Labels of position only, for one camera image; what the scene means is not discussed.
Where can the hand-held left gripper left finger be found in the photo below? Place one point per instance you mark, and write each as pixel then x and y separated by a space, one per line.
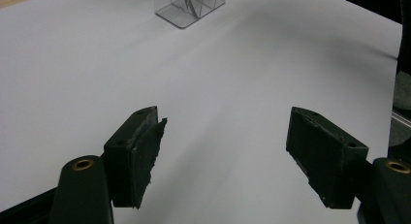
pixel 129 159

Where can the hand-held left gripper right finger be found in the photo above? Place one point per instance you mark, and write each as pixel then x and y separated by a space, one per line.
pixel 329 159

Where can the clear acrylic organizer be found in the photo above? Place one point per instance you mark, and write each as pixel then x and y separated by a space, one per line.
pixel 181 19

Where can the white table cover sheet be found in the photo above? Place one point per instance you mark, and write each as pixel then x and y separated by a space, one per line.
pixel 210 72

